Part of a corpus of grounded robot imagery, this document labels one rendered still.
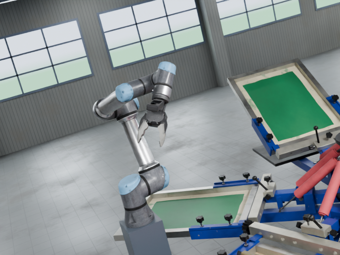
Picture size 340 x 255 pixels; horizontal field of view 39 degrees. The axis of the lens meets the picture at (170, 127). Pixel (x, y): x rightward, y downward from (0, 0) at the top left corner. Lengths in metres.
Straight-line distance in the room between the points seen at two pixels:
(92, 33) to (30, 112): 2.18
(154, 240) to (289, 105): 1.55
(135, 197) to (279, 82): 1.72
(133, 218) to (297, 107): 1.59
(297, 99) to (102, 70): 7.72
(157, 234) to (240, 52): 9.91
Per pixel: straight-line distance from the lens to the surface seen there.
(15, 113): 10.66
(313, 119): 3.40
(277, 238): 2.39
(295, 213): 2.81
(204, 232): 2.65
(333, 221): 2.41
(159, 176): 2.40
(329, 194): 2.49
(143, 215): 2.37
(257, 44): 12.31
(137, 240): 2.38
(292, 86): 3.63
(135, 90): 2.01
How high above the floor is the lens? 2.19
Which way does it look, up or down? 14 degrees down
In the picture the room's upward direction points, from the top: 14 degrees counter-clockwise
